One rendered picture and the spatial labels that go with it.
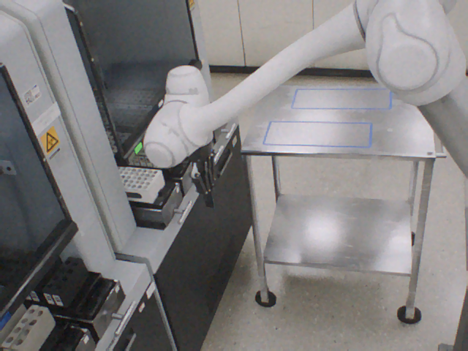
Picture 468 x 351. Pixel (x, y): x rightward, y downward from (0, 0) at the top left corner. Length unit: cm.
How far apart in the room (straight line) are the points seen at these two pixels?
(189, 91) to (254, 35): 256
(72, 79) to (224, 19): 263
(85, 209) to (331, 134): 83
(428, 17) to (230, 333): 158
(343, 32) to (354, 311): 137
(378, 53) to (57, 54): 70
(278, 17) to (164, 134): 264
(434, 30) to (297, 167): 210
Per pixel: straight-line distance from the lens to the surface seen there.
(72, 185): 132
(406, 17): 95
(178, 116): 118
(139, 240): 158
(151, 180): 159
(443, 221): 268
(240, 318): 225
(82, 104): 133
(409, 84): 94
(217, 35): 391
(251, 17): 378
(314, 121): 182
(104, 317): 137
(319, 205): 228
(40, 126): 121
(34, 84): 120
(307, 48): 118
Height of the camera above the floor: 178
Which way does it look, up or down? 38 degrees down
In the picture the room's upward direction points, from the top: 9 degrees counter-clockwise
